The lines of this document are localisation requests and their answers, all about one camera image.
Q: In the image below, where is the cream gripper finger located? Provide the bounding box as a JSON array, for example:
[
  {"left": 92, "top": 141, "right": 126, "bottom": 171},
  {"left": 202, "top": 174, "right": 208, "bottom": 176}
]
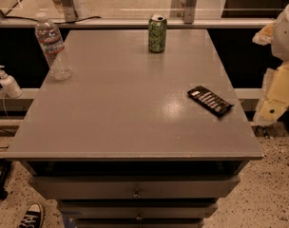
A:
[{"left": 257, "top": 99, "right": 287, "bottom": 124}]

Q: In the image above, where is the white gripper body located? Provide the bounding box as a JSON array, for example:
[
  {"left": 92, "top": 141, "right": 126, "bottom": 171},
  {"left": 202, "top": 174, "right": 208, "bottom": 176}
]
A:
[{"left": 262, "top": 61, "right": 289, "bottom": 109}]

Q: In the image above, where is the black rxbar chocolate wrapper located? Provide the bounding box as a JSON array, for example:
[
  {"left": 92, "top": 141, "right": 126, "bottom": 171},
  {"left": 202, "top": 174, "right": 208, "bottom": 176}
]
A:
[{"left": 187, "top": 85, "right": 233, "bottom": 118}]

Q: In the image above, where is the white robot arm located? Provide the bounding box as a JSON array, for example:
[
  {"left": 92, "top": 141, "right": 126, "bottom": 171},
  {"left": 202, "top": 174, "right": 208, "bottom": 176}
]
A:
[{"left": 252, "top": 4, "right": 289, "bottom": 126}]

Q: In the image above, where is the clear plastic water bottle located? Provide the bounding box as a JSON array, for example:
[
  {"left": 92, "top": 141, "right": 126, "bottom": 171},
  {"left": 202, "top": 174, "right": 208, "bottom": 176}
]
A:
[{"left": 35, "top": 12, "right": 72, "bottom": 81}]

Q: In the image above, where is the white pump sanitizer bottle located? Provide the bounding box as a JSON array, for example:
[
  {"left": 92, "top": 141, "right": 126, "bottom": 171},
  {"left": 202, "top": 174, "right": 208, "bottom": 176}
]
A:
[{"left": 0, "top": 66, "right": 23, "bottom": 98}]

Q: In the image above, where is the top grey drawer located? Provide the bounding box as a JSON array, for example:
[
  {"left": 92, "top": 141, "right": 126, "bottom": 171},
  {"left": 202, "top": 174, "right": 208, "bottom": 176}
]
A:
[{"left": 29, "top": 175, "right": 241, "bottom": 200}]

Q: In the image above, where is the grey drawer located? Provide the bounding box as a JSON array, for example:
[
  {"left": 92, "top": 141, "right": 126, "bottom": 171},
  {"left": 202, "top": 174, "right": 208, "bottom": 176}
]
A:
[
  {"left": 76, "top": 218, "right": 203, "bottom": 228},
  {"left": 29, "top": 175, "right": 241, "bottom": 200},
  {"left": 58, "top": 199, "right": 218, "bottom": 219}
]

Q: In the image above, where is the green soda can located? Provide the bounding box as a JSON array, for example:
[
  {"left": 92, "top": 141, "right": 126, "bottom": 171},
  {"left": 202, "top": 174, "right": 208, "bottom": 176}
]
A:
[{"left": 148, "top": 14, "right": 167, "bottom": 53}]

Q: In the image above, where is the grey drawer cabinet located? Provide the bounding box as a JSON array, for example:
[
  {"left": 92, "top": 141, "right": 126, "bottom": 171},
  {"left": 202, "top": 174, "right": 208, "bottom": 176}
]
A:
[{"left": 5, "top": 28, "right": 264, "bottom": 228}]

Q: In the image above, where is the middle grey drawer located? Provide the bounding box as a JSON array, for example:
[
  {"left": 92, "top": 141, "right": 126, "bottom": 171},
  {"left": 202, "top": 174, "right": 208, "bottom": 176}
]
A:
[{"left": 58, "top": 199, "right": 218, "bottom": 219}]

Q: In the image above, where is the bottom grey drawer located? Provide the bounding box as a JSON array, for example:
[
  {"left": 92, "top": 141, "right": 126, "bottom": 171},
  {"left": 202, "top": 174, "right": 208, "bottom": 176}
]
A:
[{"left": 76, "top": 218, "right": 203, "bottom": 228}]

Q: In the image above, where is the black white sneaker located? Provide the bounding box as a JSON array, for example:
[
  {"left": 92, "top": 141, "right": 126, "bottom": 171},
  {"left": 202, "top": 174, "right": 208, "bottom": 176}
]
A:
[{"left": 17, "top": 202, "right": 45, "bottom": 228}]

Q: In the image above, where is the black floor stand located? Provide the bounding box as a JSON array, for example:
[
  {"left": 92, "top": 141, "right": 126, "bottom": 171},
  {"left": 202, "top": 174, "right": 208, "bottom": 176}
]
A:
[{"left": 0, "top": 159, "right": 11, "bottom": 200}]

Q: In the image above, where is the black cable on ledge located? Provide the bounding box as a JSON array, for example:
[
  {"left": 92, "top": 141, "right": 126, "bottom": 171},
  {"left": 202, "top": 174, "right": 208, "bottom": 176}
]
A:
[{"left": 1, "top": 14, "right": 103, "bottom": 25}]

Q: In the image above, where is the white thin cable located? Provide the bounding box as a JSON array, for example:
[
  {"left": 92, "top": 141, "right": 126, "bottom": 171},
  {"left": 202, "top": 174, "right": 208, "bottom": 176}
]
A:
[{"left": 1, "top": 92, "right": 19, "bottom": 128}]

